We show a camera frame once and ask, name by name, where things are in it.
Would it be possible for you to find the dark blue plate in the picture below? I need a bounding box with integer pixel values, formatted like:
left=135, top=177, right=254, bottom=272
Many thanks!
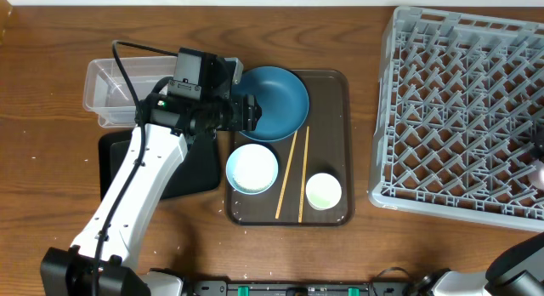
left=232, top=66, right=309, bottom=142

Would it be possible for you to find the white cup with green inside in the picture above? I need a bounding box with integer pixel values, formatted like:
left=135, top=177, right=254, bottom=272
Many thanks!
left=305, top=173, right=342, bottom=211

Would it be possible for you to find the white cup with pink inside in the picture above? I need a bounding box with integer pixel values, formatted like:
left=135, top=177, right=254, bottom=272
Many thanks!
left=528, top=160, right=544, bottom=190

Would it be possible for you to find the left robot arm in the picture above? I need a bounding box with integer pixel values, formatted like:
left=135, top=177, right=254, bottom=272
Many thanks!
left=40, top=48, right=262, bottom=295

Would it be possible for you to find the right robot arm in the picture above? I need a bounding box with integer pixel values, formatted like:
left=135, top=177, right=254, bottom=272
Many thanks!
left=403, top=233, right=543, bottom=295

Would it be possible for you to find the grey dishwasher rack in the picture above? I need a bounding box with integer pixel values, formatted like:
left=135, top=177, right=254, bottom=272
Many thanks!
left=368, top=6, right=543, bottom=232

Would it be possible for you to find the clear plastic bin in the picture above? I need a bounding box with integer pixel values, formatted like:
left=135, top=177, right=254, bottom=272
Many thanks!
left=82, top=54, right=231, bottom=129

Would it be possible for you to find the black plastic bin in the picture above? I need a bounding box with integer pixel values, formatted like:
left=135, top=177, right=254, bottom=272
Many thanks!
left=98, top=130, right=221, bottom=200

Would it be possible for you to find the light blue small bowl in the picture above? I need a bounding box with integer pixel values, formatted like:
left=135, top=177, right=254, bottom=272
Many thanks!
left=225, top=144, right=279, bottom=195

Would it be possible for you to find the dark brown serving tray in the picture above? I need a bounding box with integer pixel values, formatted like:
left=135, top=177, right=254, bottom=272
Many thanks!
left=224, top=70, right=354, bottom=226

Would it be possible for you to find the left wooden chopstick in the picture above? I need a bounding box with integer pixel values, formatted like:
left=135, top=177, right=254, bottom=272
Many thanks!
left=275, top=130, right=298, bottom=219

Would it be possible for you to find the left black cable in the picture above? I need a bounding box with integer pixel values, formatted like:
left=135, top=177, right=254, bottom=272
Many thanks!
left=90, top=39, right=179, bottom=296

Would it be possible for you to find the black cable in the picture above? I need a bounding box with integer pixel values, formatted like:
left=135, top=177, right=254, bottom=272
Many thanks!
left=371, top=266, right=411, bottom=296
left=90, top=39, right=179, bottom=296

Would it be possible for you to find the right black cable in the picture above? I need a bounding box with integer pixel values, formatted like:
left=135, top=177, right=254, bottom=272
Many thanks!
left=371, top=266, right=411, bottom=296

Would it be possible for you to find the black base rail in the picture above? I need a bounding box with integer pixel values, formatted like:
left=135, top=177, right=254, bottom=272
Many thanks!
left=182, top=280, right=409, bottom=296

